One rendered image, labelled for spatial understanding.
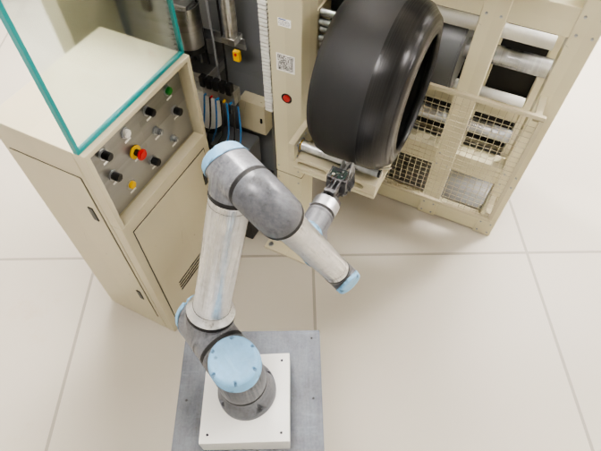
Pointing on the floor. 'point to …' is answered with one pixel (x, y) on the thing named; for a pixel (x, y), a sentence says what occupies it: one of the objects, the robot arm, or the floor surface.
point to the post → (292, 83)
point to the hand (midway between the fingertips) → (351, 165)
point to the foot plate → (283, 250)
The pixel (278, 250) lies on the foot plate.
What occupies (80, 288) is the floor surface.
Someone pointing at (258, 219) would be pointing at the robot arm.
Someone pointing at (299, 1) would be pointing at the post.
